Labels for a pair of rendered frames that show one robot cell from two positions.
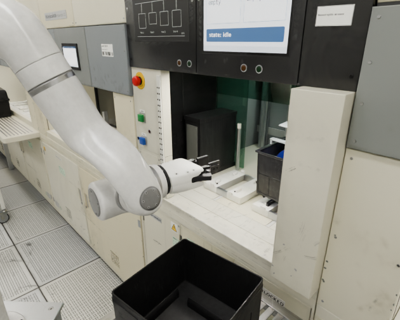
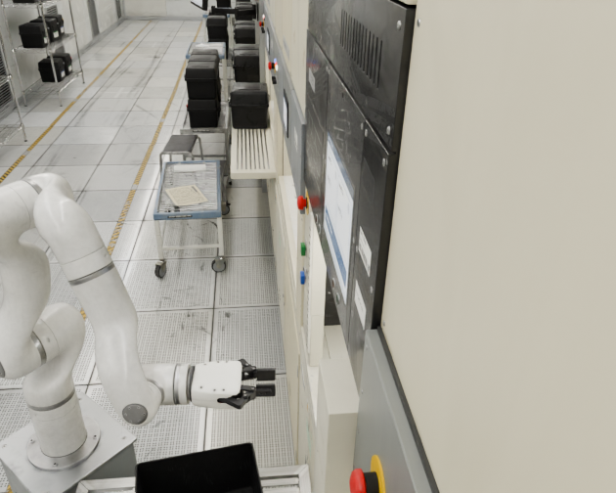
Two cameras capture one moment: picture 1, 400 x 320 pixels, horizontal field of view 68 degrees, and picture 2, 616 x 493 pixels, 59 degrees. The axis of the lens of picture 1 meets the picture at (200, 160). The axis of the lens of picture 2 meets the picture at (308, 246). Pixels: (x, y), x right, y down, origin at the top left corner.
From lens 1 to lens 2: 0.80 m
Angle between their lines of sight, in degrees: 34
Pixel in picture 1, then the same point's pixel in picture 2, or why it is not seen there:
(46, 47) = (78, 251)
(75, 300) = (234, 417)
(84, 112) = (103, 311)
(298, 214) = not seen: outside the picture
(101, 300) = (259, 433)
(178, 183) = (198, 398)
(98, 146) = (103, 348)
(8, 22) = (50, 230)
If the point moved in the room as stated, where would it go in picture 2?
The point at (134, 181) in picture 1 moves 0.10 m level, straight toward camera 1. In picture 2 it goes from (119, 394) to (79, 433)
